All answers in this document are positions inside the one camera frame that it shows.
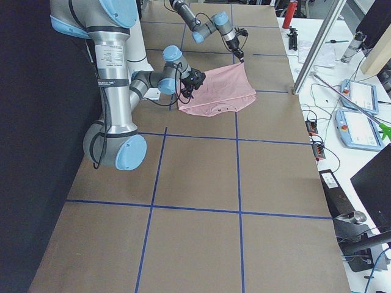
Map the near teach pendant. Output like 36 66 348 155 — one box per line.
335 109 384 151

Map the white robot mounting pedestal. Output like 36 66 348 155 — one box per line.
125 1 160 108

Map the clear plastic bag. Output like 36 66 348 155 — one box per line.
297 40 337 68

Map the orange black connector block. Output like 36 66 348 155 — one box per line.
305 120 318 136

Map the black box device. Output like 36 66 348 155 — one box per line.
319 169 380 272

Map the teach pendant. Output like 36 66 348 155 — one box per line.
335 109 384 151
340 79 379 115

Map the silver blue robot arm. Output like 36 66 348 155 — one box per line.
169 0 249 63
50 1 205 171

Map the far teach pendant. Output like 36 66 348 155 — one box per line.
340 79 379 115

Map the black folded tripod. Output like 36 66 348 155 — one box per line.
287 26 298 51

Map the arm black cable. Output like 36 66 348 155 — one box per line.
90 62 192 170

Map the black monitor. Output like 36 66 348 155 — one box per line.
351 145 391 232

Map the metal reacher grabber tool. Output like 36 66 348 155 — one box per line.
310 71 390 140

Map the pink printed t-shirt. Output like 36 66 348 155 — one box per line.
178 63 257 117

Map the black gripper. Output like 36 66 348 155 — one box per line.
221 27 248 63
180 69 205 99

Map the red bottle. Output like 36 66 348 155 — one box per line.
282 0 298 29

